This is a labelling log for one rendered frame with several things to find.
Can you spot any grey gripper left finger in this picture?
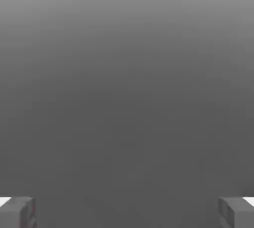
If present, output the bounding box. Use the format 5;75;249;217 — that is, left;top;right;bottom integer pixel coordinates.
0;196;38;228

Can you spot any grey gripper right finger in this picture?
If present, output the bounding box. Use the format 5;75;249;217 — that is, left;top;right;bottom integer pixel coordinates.
217;196;254;228

